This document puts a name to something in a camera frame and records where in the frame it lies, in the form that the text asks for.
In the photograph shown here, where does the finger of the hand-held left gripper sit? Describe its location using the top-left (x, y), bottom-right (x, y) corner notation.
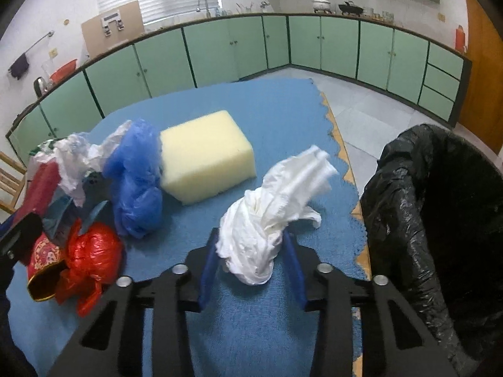
top-left (43, 198), bottom-right (110, 244)
top-left (80, 171), bottom-right (114, 205)

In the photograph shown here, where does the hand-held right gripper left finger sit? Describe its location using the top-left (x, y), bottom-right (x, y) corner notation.
top-left (47, 228), bottom-right (221, 377)

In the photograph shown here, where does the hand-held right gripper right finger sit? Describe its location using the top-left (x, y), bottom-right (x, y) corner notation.
top-left (283, 231), bottom-right (459, 377)

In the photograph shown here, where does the white plastic bag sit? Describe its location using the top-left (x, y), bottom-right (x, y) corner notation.
top-left (53, 120), bottom-right (132, 208)

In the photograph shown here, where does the red plastic bag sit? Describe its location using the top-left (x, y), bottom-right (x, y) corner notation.
top-left (55, 222), bottom-right (124, 319)

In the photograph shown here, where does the blue plastic bag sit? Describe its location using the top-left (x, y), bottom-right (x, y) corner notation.
top-left (103, 119), bottom-right (163, 239)

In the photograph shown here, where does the white cloth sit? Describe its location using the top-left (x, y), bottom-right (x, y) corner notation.
top-left (215, 145), bottom-right (339, 287)

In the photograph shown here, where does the yellow foam sponge block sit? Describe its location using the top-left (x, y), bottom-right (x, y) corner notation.
top-left (159, 110), bottom-right (258, 205)

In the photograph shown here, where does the black lined trash bin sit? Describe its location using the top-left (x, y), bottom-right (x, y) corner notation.
top-left (359, 123), bottom-right (503, 377)

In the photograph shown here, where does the wooden chair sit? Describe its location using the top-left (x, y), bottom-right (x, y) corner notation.
top-left (0, 151), bottom-right (27, 215)

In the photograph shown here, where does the red plastic basin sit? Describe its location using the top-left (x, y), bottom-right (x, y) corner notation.
top-left (50, 60), bottom-right (78, 83)

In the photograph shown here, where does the dark hanging towel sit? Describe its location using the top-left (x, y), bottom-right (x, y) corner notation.
top-left (10, 56), bottom-right (30, 80)

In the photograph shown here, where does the brown cardboard sheet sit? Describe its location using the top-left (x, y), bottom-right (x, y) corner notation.
top-left (81, 1), bottom-right (145, 57)

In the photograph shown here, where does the blue foam mat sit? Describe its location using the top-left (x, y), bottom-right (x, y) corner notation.
top-left (8, 78), bottom-right (372, 377)

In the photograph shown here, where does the green base cabinet run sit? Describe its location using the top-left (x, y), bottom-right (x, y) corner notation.
top-left (6, 12), bottom-right (472, 166)

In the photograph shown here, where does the orange wooden door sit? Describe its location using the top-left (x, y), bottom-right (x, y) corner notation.
top-left (458, 0), bottom-right (503, 152)

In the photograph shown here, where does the cluster of glass jars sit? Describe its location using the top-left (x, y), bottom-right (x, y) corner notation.
top-left (363, 6), bottom-right (394, 21)

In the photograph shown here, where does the metal towel rail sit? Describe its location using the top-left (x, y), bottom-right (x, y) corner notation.
top-left (8, 30), bottom-right (54, 74)

